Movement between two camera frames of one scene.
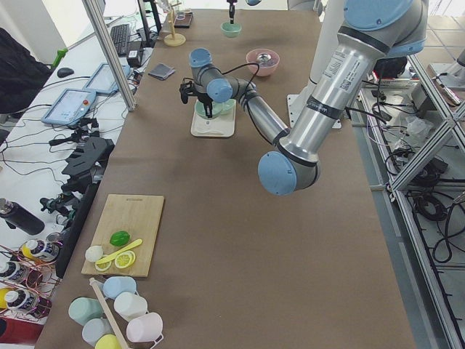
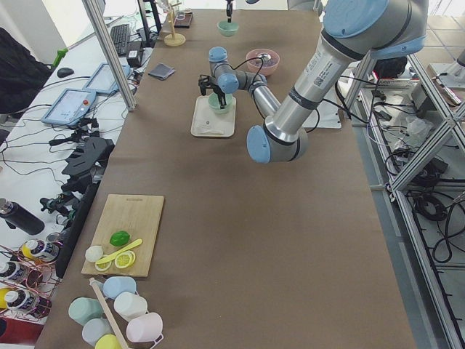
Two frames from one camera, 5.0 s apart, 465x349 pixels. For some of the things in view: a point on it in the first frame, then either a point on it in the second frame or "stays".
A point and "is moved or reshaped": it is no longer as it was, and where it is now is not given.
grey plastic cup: x=94 y=328 stays
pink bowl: x=267 y=59 stays
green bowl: x=200 y=110 is moved or reshaped
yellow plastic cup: x=107 y=341 stays
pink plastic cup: x=146 y=328 stays
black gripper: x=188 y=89 -> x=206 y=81
